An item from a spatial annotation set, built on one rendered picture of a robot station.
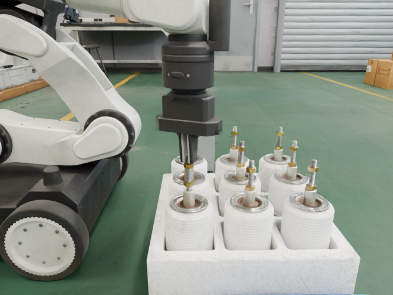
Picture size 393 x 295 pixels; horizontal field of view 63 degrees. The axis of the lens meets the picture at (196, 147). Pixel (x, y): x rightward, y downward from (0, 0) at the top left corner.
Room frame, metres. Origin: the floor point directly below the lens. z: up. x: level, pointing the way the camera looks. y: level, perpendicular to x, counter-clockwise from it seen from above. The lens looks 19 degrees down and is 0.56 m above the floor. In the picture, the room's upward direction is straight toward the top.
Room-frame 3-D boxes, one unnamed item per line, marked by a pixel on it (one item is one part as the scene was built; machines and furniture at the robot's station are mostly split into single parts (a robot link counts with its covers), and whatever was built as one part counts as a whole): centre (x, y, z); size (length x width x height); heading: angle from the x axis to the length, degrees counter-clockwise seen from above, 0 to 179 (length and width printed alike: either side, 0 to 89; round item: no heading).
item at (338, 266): (0.67, -0.10, 0.09); 0.39 x 0.39 x 0.18; 1
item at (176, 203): (0.55, 0.01, 0.25); 0.08 x 0.08 x 0.01
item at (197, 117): (0.56, 0.01, 0.46); 0.13 x 0.10 x 0.12; 67
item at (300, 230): (0.56, -0.22, 0.16); 0.10 x 0.10 x 0.18
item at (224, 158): (0.79, -0.10, 0.25); 0.08 x 0.08 x 0.01
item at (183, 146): (0.56, 0.03, 0.37); 0.03 x 0.02 x 0.06; 157
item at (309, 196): (0.56, -0.22, 0.26); 0.02 x 0.02 x 0.03
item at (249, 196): (0.56, -0.10, 0.26); 0.02 x 0.02 x 0.03
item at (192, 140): (0.55, 0.00, 0.37); 0.03 x 0.02 x 0.06; 157
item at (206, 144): (0.96, -0.02, 0.16); 0.07 x 0.07 x 0.31; 1
